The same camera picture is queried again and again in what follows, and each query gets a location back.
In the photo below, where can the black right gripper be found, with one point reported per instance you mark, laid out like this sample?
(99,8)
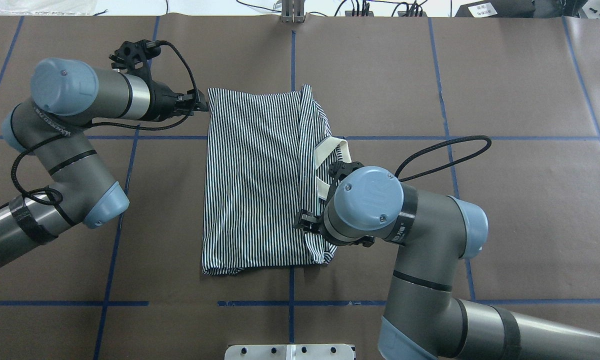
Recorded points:
(303,220)

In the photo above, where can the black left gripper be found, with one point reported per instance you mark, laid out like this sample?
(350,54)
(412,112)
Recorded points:
(161,104)

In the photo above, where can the navy white striped polo shirt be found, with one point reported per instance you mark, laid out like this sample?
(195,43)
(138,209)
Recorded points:
(267,159)

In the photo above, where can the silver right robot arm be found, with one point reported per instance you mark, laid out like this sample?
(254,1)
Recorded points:
(421,319)

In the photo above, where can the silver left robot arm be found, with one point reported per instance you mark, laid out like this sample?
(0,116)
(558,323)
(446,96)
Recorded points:
(60,178)

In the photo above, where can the black box with label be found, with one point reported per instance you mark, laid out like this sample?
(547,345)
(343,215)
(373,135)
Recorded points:
(497,9)

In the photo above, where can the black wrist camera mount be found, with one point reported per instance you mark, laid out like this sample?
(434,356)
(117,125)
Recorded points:
(338,171)

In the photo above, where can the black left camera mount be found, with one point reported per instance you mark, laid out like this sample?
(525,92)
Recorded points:
(132,58)

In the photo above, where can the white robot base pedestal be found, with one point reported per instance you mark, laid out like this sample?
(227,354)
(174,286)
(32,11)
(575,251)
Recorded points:
(311,351)

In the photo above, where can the aluminium frame post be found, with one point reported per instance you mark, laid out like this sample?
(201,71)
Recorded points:
(292,11)

